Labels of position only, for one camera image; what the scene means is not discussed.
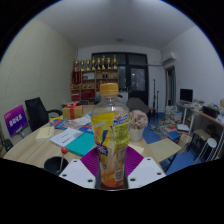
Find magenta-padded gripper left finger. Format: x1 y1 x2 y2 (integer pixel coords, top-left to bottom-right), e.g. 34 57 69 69
58 146 101 190

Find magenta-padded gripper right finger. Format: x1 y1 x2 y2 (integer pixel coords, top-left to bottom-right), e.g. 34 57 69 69
125 146 167 190

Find orange-capped juice drink bottle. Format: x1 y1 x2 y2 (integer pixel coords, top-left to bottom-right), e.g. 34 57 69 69
90 82 131 190

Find yellow paper envelope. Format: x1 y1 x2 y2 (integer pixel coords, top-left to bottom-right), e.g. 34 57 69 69
128 142 145 156

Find red-ball stirring stick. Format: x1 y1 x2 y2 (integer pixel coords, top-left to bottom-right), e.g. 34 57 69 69
58 146 69 174

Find black mug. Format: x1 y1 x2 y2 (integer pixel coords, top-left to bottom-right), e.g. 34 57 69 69
43 156 69 176

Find teal book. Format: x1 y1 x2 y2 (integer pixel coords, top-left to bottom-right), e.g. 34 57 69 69
65 132 97 158

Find light wooden chair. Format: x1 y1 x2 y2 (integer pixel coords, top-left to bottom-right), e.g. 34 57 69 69
147 137 183 164

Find pink flowers in white pot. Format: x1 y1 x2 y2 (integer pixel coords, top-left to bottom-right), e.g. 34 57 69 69
128 109 149 142

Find blue colourful book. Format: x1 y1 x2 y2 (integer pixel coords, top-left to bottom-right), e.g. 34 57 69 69
49 114 94 134

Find pale yellow notepad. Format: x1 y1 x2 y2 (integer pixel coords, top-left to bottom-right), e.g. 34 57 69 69
35 125 56 142

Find pile of books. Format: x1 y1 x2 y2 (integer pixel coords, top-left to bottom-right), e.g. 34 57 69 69
161 105 183 134

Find yellow gift box red ribbon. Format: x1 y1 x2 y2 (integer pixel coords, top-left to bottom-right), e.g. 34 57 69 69
61 101 84 121

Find white round stool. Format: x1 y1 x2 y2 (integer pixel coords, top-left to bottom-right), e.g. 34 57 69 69
197 137 218 163

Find black office chair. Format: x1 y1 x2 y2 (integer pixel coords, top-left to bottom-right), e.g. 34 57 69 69
24 96 63 132

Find black tripod stand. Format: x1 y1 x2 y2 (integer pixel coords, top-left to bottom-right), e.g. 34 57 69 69
151 78 160 114

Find purple sign board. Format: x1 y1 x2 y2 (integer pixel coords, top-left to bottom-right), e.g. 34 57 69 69
3 104 29 138

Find cluttered wooden side desk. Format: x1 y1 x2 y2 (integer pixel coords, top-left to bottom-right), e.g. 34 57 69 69
176 99 224 161

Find black computer monitor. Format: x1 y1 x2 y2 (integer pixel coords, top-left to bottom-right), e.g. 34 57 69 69
179 88 194 103

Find wooden shelf unit with trophies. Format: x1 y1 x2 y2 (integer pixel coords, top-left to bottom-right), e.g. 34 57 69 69
69 54 119 103

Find black-framed glass door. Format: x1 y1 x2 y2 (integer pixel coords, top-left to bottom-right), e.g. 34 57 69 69
91 52 149 106

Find white wall air conditioner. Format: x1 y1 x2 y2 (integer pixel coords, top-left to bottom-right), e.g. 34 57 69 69
161 51 177 64

